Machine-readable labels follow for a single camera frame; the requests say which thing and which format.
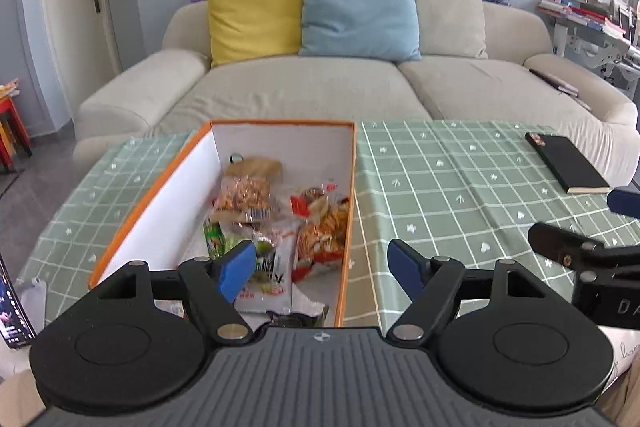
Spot green sausage stick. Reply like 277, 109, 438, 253
203, 218, 242, 259

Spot white candy balls pack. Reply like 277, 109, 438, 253
234, 220, 299, 314

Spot spicy peanuts vacuum pack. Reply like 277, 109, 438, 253
209, 156, 283, 223

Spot Mimi fries snack bag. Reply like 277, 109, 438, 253
292, 198, 349, 283

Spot red meat snack packet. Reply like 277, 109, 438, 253
288, 181, 337, 219

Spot black notebook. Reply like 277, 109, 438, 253
525, 132, 611, 195

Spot orange cardboard box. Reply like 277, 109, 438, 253
89, 120, 356, 326

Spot green checkered tablecloth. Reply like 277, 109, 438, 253
21, 121, 639, 327

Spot cluttered white shelf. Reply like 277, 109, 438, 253
537, 0, 639, 98

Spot beige sofa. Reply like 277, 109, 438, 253
73, 2, 639, 186

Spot phone with lit screen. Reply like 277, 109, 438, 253
0, 259, 36, 349

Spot yellow cushion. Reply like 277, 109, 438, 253
207, 0, 303, 66

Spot red orange stools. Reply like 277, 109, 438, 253
1, 79, 32, 172

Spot beige back cushion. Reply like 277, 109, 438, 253
416, 0, 488, 58

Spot light blue cushion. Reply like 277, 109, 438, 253
299, 0, 421, 63

